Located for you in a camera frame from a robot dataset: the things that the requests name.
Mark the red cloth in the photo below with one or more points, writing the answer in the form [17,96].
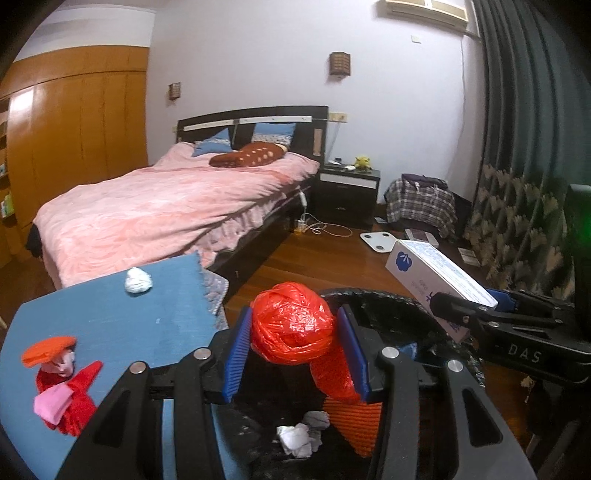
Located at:
[81,406]

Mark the blue patterned pillow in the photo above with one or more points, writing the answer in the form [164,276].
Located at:
[272,134]

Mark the dark purple bag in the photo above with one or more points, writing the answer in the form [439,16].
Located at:
[422,181]

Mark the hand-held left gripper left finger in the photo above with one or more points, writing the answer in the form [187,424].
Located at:
[238,355]

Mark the black cloth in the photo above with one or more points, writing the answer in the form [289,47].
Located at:
[33,240]

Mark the blue table mat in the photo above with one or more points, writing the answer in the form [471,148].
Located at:
[138,332]

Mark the dark wooden bed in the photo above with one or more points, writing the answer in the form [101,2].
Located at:
[258,249]

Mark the wooden wardrobe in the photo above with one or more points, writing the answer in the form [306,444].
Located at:
[78,129]

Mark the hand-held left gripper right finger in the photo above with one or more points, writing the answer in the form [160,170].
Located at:
[352,355]

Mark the dark patterned curtain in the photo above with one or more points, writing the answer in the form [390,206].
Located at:
[521,161]

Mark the orange cloth piece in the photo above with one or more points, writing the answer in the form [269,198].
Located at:
[48,350]

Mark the pink blanket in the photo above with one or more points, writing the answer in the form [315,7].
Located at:
[152,207]

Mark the black white nightstand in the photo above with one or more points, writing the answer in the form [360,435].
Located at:
[346,198]

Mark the beige wall socket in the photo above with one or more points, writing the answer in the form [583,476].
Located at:
[338,117]

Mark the small white floor box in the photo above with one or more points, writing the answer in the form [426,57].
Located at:
[468,256]

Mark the red plastic bag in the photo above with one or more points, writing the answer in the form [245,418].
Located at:
[291,323]

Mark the white bathroom scale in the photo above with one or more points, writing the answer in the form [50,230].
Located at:
[377,242]

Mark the brown wall lamp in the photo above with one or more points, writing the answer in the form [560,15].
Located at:
[174,91]
[340,64]

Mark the white air conditioner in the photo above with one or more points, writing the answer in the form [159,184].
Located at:
[425,11]

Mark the yellow plush toy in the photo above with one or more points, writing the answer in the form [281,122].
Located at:
[363,162]

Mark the pink cloth piece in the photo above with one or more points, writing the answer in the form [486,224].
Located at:
[51,402]

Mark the grey white tissue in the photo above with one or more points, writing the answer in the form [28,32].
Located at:
[298,438]

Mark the white box with blue print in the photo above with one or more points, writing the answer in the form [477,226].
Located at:
[429,267]

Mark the brown dotted pillow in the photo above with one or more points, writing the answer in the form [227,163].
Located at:
[247,156]

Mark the black bag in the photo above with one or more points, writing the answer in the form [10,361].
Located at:
[463,212]

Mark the orange mesh sleeve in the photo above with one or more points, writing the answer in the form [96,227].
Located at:
[355,427]

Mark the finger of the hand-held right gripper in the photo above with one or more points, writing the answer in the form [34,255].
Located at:
[503,299]
[455,310]

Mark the white scale with dark panel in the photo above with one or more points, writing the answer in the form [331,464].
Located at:
[420,234]

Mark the grey quilted cloth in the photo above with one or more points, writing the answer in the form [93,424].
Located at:
[214,295]

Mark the black trash bin with bag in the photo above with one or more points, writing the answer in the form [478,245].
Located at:
[397,323]

